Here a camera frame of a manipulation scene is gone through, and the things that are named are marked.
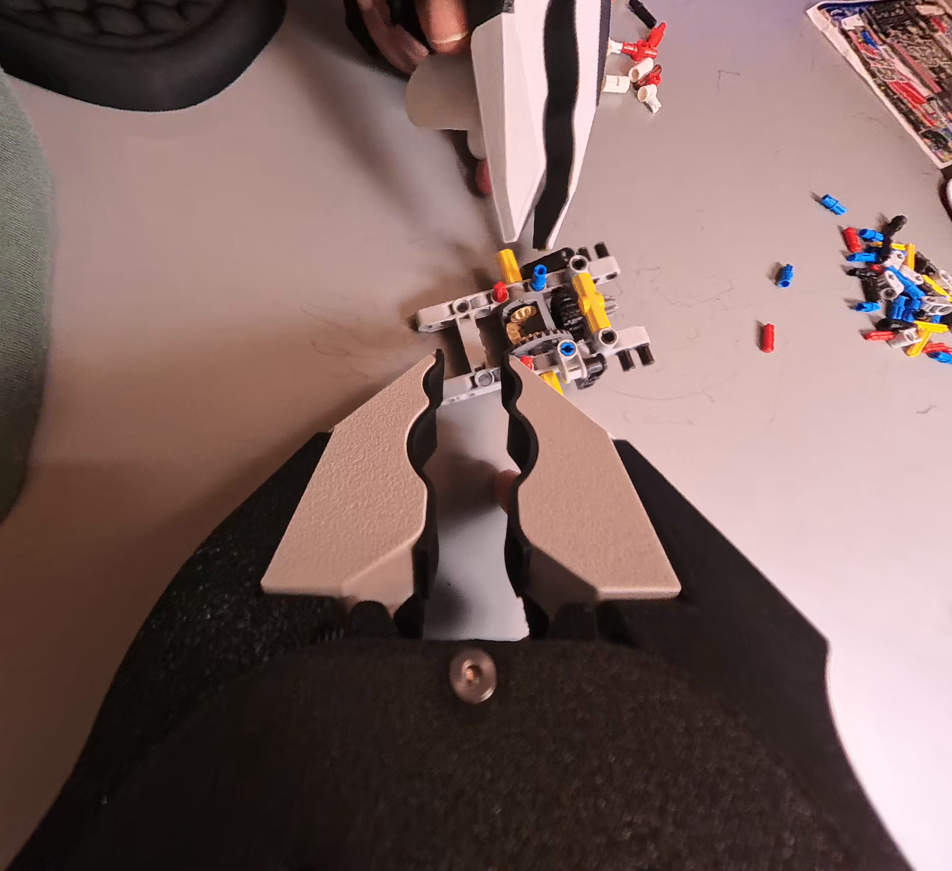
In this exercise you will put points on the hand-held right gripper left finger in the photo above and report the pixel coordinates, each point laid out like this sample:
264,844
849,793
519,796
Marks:
349,514

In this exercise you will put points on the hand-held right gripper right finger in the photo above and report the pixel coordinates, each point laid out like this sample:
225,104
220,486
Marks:
595,514

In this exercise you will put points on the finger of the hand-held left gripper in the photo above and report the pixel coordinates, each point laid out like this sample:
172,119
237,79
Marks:
589,52
513,127

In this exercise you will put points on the small grey lego differential assembly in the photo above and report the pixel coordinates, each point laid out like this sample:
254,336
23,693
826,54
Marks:
468,305

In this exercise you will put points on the red lego pin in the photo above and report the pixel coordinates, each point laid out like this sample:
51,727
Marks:
767,337

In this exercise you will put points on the blue lego pin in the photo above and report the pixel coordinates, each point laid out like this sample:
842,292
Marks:
784,274
833,204

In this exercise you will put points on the lego instruction booklet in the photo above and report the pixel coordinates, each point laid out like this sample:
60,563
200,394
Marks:
892,67

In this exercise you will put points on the person's right hand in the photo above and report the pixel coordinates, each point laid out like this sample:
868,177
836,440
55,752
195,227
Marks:
508,491

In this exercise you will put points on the pile of white red connectors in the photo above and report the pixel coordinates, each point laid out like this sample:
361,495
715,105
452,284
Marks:
616,84

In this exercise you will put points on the black mesh office chair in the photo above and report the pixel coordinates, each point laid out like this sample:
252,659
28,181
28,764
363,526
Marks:
126,8

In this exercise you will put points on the pile of blue yellow pins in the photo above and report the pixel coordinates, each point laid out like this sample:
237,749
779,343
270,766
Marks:
904,291

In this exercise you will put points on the person's green sweatshirt torso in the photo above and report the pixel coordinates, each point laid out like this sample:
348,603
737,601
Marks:
22,291

